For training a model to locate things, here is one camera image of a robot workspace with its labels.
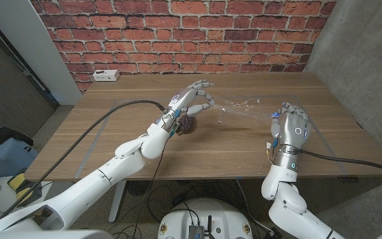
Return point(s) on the white table leg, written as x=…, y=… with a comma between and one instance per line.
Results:
x=117, y=202

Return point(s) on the black floor adapter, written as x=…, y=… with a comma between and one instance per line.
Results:
x=276, y=233

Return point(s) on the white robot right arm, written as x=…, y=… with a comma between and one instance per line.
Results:
x=287, y=202

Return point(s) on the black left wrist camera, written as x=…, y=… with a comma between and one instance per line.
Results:
x=175, y=127

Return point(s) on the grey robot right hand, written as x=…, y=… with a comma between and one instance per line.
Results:
x=293, y=127

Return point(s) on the yellow and black pad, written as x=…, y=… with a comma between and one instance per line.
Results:
x=17, y=181

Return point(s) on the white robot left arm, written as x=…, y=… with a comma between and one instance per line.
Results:
x=85, y=192

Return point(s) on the grey electronics box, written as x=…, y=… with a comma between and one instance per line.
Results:
x=196, y=231

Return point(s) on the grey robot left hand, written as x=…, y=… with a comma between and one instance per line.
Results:
x=186, y=98

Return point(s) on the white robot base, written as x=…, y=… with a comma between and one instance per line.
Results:
x=207, y=212

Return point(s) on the white power strip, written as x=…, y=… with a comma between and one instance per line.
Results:
x=106, y=75

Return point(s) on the dark brown pinecone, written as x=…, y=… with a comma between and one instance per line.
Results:
x=188, y=126

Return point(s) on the clear plastic wrap sheet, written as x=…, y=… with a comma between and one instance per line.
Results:
x=240, y=109

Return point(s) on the black antenna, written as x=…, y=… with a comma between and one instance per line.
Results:
x=209, y=224

